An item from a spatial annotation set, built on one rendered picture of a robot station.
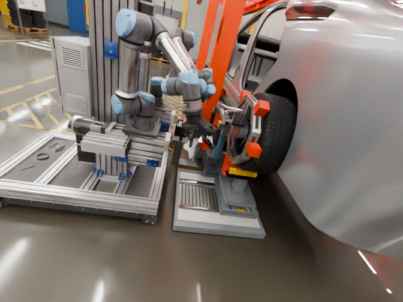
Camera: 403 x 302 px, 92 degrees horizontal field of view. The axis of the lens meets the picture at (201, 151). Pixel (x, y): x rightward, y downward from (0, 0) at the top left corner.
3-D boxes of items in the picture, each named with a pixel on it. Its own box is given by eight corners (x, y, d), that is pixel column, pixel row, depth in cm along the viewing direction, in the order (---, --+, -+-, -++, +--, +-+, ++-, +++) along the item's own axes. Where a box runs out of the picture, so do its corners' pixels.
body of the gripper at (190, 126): (195, 132, 93) (191, 106, 88) (208, 135, 87) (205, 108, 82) (183, 137, 88) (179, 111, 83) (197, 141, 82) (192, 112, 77)
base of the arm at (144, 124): (129, 128, 127) (129, 114, 122) (134, 119, 140) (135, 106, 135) (152, 132, 129) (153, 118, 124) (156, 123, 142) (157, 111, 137)
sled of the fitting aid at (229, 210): (255, 220, 185) (259, 213, 180) (219, 216, 178) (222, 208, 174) (243, 184, 227) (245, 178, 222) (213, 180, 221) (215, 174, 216)
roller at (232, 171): (258, 179, 172) (260, 174, 169) (226, 174, 167) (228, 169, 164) (256, 175, 177) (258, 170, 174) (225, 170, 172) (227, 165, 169)
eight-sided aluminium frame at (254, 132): (242, 176, 153) (270, 111, 126) (234, 175, 152) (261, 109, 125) (229, 142, 199) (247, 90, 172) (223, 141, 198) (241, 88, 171)
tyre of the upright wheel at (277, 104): (313, 124, 121) (278, 85, 172) (279, 116, 117) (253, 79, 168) (267, 190, 161) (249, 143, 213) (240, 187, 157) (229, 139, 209)
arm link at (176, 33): (165, 20, 136) (195, 73, 124) (177, 23, 143) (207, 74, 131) (159, 34, 144) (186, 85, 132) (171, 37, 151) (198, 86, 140)
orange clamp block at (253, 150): (254, 151, 141) (258, 158, 134) (244, 149, 140) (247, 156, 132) (258, 143, 138) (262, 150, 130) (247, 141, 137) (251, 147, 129)
